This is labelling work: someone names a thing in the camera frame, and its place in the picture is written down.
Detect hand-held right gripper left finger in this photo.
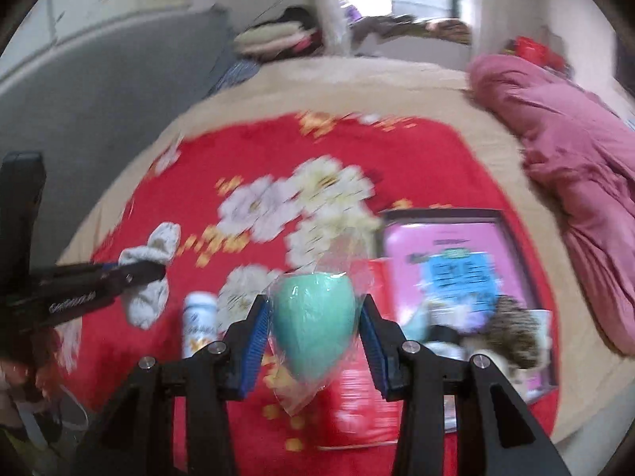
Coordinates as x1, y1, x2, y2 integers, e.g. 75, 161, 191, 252
74, 295, 271, 476

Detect white pill bottle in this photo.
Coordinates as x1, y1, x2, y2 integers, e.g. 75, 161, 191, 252
183, 292, 219, 358

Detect red and white box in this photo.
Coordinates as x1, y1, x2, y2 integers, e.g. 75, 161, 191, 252
320, 258, 457, 449

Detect sheer white curtain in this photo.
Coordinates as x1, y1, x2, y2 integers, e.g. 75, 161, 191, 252
305, 0, 350, 58

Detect grey quilted headboard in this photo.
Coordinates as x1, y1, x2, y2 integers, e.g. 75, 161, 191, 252
0, 7, 239, 278

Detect red floral blanket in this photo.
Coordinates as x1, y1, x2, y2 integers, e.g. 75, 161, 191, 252
57, 111, 561, 457

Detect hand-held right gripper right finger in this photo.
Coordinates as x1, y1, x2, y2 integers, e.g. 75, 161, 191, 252
360, 295, 571, 476

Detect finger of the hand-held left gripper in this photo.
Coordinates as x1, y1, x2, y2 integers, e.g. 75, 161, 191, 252
96, 260, 167, 299

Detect pink quilt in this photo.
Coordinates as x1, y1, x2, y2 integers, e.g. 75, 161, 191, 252
469, 54, 635, 358

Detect red gift bags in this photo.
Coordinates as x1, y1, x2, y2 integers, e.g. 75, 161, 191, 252
501, 37, 566, 73

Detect light blue tissue pack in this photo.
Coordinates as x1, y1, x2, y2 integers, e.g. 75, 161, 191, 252
532, 310, 552, 354

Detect blue patterned cloth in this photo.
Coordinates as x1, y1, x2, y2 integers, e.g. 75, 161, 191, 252
208, 59, 259, 95

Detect dark framed pink tray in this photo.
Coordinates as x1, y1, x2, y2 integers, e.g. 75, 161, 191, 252
379, 208, 559, 432

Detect leopard print cloth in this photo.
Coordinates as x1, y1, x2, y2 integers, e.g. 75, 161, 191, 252
476, 295, 546, 369

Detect heap of dark clothes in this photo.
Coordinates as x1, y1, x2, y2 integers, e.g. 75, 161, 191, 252
350, 12, 472, 45

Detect cream plush teddy bear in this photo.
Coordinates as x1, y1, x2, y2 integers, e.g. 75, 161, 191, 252
118, 222, 182, 330

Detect stack of folded clothes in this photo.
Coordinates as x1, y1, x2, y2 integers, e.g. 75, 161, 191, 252
233, 7, 323, 55

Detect green sponge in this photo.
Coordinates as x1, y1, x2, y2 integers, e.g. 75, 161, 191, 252
265, 238, 378, 415

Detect beige bed sheet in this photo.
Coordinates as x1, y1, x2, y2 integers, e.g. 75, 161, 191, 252
57, 54, 635, 444

